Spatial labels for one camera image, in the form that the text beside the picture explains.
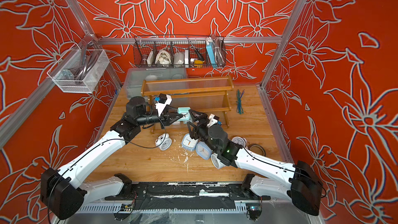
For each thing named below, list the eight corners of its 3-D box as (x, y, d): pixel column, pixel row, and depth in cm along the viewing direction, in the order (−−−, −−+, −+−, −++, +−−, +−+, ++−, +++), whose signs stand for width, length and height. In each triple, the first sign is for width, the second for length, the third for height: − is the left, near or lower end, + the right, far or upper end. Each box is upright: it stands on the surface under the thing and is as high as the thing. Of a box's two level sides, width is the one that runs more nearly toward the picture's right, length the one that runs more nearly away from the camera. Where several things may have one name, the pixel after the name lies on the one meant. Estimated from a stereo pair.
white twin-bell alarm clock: (158, 148, 89) (154, 141, 82) (165, 138, 93) (163, 131, 86) (166, 153, 87) (163, 146, 80) (173, 142, 91) (171, 135, 84)
